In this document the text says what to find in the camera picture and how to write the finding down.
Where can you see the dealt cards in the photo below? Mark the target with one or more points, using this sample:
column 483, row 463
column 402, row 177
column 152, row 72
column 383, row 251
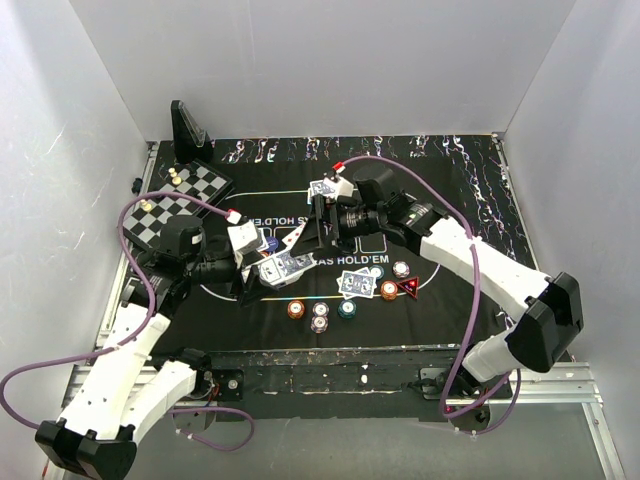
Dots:
column 361, row 284
column 320, row 190

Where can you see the orange poker chip stack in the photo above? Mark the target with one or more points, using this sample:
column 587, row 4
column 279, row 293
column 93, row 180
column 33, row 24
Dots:
column 296, row 309

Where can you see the face-up community cards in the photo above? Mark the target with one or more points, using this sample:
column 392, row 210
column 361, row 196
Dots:
column 291, row 238

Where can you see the aluminium rail frame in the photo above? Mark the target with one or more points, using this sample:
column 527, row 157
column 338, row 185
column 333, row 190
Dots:
column 566, row 383

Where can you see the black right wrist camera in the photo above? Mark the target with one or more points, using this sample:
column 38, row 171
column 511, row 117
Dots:
column 373, row 191

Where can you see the gold chess pieces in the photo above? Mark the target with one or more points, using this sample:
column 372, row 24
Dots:
column 175, row 178

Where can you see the pink chip front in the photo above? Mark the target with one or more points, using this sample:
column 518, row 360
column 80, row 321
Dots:
column 319, row 324

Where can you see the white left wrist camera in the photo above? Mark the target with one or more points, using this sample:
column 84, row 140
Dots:
column 245, row 237

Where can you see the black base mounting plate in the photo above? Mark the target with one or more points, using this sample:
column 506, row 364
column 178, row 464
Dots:
column 325, row 383

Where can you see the orange chips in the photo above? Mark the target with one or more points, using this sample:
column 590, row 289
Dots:
column 389, row 290

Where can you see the red black all-in marker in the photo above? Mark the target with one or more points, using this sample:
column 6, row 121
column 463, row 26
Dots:
column 410, row 286

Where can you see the green poker chip stack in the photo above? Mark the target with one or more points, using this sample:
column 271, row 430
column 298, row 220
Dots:
column 347, row 309

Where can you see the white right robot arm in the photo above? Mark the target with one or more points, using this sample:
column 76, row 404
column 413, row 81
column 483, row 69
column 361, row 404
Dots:
column 546, row 312

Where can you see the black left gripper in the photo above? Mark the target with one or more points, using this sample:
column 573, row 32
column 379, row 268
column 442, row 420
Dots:
column 252, row 288

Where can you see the green chips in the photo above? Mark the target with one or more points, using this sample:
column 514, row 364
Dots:
column 377, row 271

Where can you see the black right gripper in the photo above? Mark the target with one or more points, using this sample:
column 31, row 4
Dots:
column 312, row 237

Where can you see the blue small blind button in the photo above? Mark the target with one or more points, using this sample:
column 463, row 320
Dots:
column 272, row 243

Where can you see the black triangular card stand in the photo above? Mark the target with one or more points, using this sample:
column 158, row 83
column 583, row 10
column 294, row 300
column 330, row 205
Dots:
column 190, row 141

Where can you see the blue playing card deck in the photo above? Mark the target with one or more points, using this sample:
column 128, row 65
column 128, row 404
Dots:
column 281, row 269

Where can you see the pink chips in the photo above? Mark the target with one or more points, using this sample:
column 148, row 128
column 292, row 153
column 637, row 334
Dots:
column 401, row 269

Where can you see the black poker table mat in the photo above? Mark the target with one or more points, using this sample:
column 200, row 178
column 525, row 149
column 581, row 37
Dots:
column 271, row 177

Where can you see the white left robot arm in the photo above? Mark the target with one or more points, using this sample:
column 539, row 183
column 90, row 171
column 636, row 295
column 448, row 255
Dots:
column 98, row 433

